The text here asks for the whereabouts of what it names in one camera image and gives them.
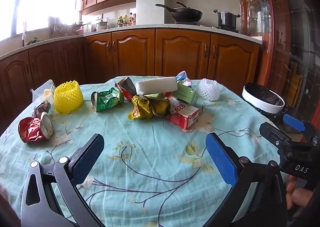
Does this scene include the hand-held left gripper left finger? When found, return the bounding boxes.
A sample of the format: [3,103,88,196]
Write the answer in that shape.
[20,133,105,227]

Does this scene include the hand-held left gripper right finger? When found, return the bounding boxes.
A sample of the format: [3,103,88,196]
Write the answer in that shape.
[205,133,288,227]

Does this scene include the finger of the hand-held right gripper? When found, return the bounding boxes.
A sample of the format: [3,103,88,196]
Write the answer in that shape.
[259,122,298,153]
[282,114,319,141]

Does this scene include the white bin with black bag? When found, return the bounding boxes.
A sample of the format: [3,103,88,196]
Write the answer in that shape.
[242,83,288,124]

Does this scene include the red drink carton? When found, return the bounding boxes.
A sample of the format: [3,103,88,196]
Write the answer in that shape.
[166,96,200,130]

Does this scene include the white foam fruit net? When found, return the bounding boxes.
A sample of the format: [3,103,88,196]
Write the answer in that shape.
[197,78,220,100]

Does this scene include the yellow snack wrapper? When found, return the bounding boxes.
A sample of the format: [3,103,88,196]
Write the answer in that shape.
[128,93,171,120]

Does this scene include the white foam block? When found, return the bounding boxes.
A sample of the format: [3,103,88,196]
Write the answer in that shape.
[135,76,178,95]

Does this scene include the person's right hand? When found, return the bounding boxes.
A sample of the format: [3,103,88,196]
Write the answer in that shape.
[286,176,315,211]

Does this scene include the light blue floral tablecloth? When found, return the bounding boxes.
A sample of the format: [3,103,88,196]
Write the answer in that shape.
[0,75,285,227]

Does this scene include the crushed red can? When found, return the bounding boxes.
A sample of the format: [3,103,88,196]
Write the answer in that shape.
[18,112,54,143]

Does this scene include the crushed green can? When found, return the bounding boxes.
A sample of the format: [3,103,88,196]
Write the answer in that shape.
[91,87,125,112]

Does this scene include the yellow foam fruit net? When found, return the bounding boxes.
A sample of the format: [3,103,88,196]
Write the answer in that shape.
[54,80,84,114]

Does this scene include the dark crumpled wrapper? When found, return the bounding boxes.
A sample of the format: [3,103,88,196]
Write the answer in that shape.
[33,100,52,119]

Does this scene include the green drink carton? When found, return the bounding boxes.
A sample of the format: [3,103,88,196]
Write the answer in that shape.
[172,83,198,105]

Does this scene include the red foil wrapper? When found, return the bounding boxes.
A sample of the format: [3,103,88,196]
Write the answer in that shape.
[114,77,137,101]

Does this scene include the crumpled white wrapper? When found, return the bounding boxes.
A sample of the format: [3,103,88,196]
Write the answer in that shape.
[176,70,192,88]

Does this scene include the glass door cabinet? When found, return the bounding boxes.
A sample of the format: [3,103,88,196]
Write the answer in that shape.
[239,0,320,128]

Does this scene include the wooden base cabinets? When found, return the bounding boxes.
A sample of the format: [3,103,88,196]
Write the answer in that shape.
[0,29,263,119]

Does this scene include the steel cooking pot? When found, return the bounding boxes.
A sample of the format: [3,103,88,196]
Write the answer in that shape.
[213,9,240,29]

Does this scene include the black gas stove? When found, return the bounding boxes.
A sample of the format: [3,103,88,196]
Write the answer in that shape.
[171,20,239,33]

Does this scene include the white ceramic pot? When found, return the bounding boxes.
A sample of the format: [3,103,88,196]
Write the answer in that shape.
[96,19,110,31]

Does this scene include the white kitchen countertop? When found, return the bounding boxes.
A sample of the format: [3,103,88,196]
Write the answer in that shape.
[0,24,263,58]

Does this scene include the utensil holder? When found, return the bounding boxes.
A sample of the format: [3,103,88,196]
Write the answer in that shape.
[48,16,61,37]

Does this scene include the row of condiment bottles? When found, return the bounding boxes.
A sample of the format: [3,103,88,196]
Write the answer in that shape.
[117,13,137,27]

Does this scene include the black wok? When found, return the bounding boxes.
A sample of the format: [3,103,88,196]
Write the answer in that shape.
[155,2,203,22]

